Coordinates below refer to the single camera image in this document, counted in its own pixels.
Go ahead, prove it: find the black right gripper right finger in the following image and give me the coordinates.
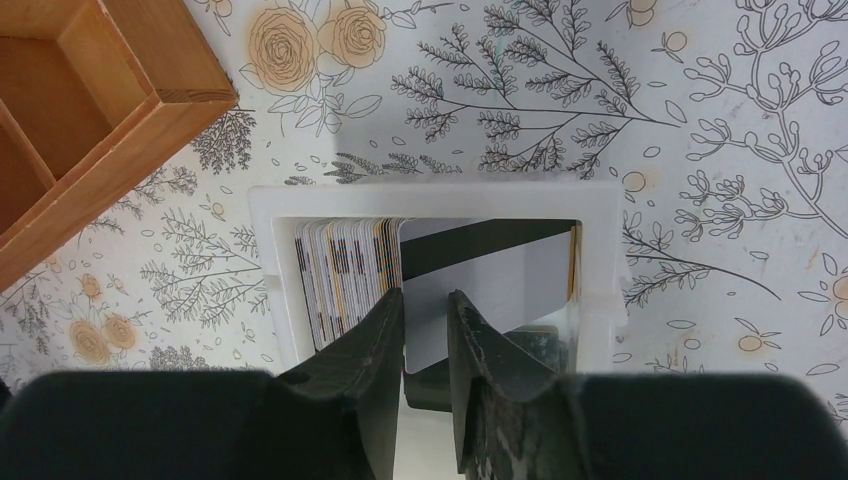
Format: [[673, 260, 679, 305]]
[[448, 291, 847, 479]]

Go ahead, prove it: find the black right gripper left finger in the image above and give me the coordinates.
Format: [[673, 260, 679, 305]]
[[1, 289, 404, 479]]

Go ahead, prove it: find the white plastic card box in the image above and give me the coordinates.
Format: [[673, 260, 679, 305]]
[[248, 174, 627, 373]]

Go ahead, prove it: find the stack of white cards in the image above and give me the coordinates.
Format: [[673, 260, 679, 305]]
[[294, 218, 404, 351]]

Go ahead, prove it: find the orange wooden compartment tray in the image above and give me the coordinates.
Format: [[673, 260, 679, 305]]
[[1, 1, 238, 287]]

